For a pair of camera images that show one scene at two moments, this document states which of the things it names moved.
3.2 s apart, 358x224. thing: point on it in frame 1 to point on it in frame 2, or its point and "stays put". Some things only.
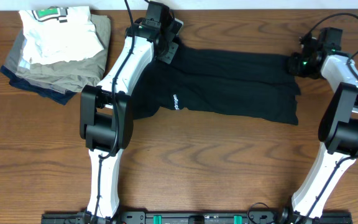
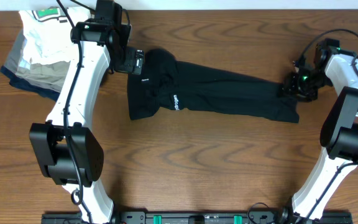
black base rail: [188, 217] stays put
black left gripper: [169, 57] to [129, 66]
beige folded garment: [66, 77] stays put
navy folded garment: [51, 93] stays put
